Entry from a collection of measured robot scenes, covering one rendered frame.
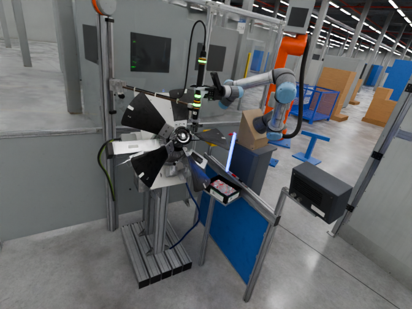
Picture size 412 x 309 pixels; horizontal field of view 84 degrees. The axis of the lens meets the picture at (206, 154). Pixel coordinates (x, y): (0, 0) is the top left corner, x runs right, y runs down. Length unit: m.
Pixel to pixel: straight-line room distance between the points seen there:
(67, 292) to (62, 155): 1.01
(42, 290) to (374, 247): 2.91
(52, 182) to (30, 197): 0.20
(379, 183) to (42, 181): 2.97
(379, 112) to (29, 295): 10.15
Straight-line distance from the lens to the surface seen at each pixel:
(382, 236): 2.89
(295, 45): 5.23
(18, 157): 2.16
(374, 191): 2.78
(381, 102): 10.27
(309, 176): 1.24
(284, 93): 1.48
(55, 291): 2.20
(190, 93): 1.58
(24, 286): 2.30
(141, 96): 1.42
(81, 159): 2.16
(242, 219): 1.80
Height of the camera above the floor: 1.74
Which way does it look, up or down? 26 degrees down
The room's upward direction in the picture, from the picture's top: 9 degrees clockwise
